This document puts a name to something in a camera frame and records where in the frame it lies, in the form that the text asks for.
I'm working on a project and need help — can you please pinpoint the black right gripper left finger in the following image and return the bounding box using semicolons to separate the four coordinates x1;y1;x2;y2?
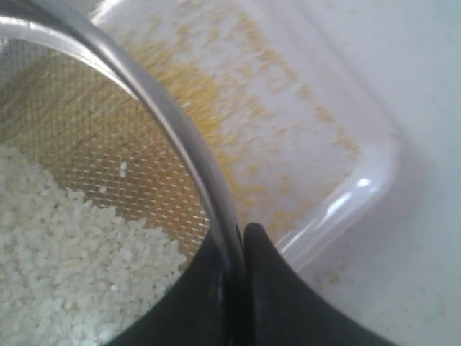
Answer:
114;223;231;345

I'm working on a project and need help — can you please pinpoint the round steel mesh sieve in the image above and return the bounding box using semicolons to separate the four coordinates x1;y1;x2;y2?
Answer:
1;1;251;345

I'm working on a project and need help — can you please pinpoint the yellow and white grain mix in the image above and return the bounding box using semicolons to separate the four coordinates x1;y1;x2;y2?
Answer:
1;146;186;345

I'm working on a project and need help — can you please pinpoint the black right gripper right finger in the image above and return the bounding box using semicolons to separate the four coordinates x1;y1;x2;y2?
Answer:
243;223;393;346

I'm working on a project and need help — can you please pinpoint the white square plastic tray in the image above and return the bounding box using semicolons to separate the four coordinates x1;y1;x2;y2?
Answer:
91;1;400;270

